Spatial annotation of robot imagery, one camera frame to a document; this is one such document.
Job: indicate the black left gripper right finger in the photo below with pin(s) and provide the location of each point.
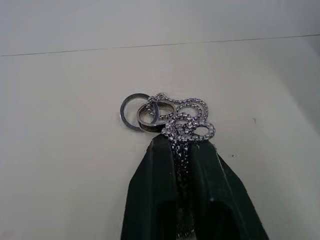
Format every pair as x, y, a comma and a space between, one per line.
220, 190

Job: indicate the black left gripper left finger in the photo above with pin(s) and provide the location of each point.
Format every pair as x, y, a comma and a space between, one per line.
150, 190

